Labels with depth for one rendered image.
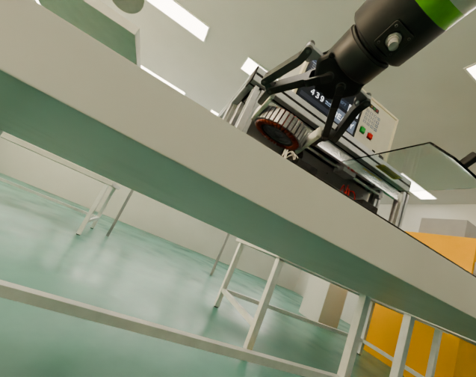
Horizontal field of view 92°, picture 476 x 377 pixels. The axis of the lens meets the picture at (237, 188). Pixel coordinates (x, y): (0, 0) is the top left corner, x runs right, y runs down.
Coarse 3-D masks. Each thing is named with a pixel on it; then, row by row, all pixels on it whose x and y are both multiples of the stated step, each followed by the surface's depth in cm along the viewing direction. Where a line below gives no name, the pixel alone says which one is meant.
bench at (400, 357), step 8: (408, 320) 161; (424, 320) 151; (408, 328) 159; (440, 328) 157; (400, 336) 161; (408, 336) 159; (456, 336) 173; (400, 344) 159; (408, 344) 158; (400, 352) 157; (400, 360) 155; (392, 368) 157; (400, 368) 154; (392, 376) 155; (400, 376) 153
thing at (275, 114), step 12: (276, 108) 43; (264, 120) 44; (276, 120) 42; (288, 120) 42; (264, 132) 51; (276, 132) 49; (288, 132) 43; (300, 132) 44; (276, 144) 52; (288, 144) 48; (300, 144) 45
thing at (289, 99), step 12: (264, 72) 62; (252, 84) 63; (240, 96) 71; (276, 96) 64; (288, 96) 65; (288, 108) 66; (300, 108) 66; (312, 108) 68; (300, 120) 69; (312, 120) 68; (324, 120) 69; (336, 144) 73; (348, 144) 72; (360, 144) 74; (360, 156) 74
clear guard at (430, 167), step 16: (432, 144) 54; (368, 160) 72; (384, 160) 69; (400, 160) 66; (416, 160) 63; (432, 160) 60; (448, 160) 58; (384, 176) 77; (400, 176) 73; (416, 176) 69; (432, 176) 66; (448, 176) 63; (464, 176) 61
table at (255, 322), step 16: (240, 240) 247; (272, 256) 225; (272, 272) 178; (224, 288) 241; (272, 288) 174; (240, 304) 203; (384, 304) 212; (256, 320) 168; (304, 320) 275; (368, 320) 312; (416, 320) 260; (256, 336) 167; (384, 352) 280; (432, 352) 243; (432, 368) 237
